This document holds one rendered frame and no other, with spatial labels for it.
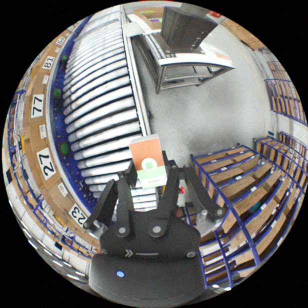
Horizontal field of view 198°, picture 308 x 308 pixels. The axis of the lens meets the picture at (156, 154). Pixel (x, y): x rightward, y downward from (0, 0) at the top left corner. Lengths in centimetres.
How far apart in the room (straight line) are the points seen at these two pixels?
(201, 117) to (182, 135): 36
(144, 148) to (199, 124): 123
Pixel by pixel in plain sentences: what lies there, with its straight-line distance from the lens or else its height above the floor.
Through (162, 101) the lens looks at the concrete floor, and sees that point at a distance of 126.
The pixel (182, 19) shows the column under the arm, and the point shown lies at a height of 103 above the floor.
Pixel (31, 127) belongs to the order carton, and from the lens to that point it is 69.
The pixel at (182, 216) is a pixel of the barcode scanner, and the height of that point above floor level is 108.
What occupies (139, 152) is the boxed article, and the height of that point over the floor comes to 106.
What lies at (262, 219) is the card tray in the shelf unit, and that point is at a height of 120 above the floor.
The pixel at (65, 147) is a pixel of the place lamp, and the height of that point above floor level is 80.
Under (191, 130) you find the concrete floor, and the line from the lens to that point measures 133.
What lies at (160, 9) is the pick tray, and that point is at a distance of 140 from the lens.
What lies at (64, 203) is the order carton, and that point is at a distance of 73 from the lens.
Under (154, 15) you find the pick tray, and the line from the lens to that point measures 107.
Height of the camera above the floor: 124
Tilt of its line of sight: 70 degrees down
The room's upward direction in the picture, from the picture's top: 175 degrees clockwise
